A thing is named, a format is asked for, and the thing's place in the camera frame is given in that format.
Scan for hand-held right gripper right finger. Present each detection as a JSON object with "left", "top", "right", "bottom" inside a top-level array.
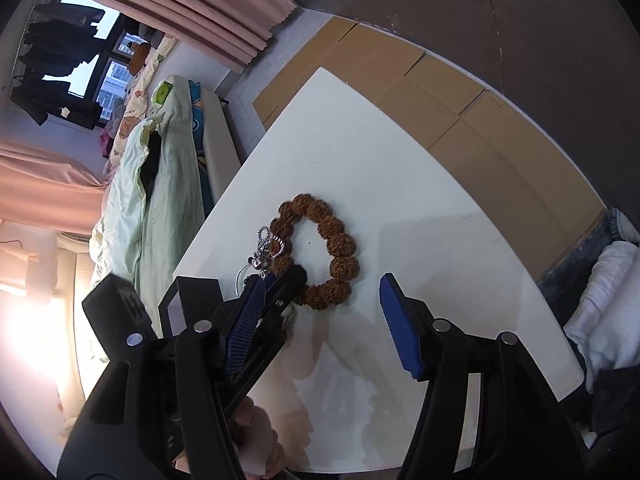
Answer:
[{"left": 378, "top": 272, "right": 586, "bottom": 480}]

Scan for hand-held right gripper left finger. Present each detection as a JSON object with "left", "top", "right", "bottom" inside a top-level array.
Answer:
[{"left": 56, "top": 280, "right": 268, "bottom": 480}]

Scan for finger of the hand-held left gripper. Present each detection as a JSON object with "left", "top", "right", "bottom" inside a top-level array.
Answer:
[{"left": 222, "top": 264, "right": 309, "bottom": 413}]

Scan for thin silver bangle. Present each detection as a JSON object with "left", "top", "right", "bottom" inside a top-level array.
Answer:
[{"left": 235, "top": 262, "right": 264, "bottom": 302}]

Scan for brown bead bracelet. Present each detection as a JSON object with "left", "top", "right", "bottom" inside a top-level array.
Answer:
[{"left": 270, "top": 193, "right": 361, "bottom": 311}]

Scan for person's left hand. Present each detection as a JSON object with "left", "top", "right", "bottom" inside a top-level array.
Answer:
[{"left": 231, "top": 396, "right": 287, "bottom": 480}]

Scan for cream padded headboard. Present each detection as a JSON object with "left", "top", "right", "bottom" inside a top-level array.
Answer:
[{"left": 50, "top": 232, "right": 113, "bottom": 416}]

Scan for pale green duvet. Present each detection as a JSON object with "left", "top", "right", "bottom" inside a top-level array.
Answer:
[{"left": 89, "top": 114, "right": 167, "bottom": 363}]

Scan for bed with green sheet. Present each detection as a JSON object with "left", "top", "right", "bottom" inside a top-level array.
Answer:
[{"left": 90, "top": 74, "right": 253, "bottom": 311}]

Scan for black cloth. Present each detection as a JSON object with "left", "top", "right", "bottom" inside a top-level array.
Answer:
[{"left": 138, "top": 132, "right": 164, "bottom": 199}]

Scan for colourful printed mattress cover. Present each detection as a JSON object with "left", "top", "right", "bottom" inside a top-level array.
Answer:
[{"left": 186, "top": 80, "right": 210, "bottom": 213}]

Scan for white cloth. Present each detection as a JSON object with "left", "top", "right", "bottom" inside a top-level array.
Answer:
[{"left": 564, "top": 240, "right": 640, "bottom": 395}]

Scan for black hanging shirt with tag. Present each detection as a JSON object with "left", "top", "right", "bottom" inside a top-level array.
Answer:
[{"left": 11, "top": 66, "right": 104, "bottom": 129}]

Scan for flat cardboard sheet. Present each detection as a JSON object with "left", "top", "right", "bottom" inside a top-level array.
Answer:
[{"left": 252, "top": 16, "right": 609, "bottom": 282}]

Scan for hanging dark clothes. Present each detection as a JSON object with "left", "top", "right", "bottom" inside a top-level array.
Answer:
[{"left": 14, "top": 0, "right": 151, "bottom": 129}]

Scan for blue jeans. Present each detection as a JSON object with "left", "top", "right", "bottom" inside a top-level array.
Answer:
[{"left": 596, "top": 207, "right": 640, "bottom": 247}]

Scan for brown plush toy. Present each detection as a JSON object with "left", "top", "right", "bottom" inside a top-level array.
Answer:
[{"left": 127, "top": 42, "right": 151, "bottom": 77}]

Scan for dark hanging garment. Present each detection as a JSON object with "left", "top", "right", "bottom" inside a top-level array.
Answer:
[
  {"left": 20, "top": 35, "right": 98, "bottom": 79},
  {"left": 27, "top": 4, "right": 109, "bottom": 41}
]

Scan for pink curtain with scalloped hem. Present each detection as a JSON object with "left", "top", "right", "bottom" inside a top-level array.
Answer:
[{"left": 34, "top": 0, "right": 299, "bottom": 74}]

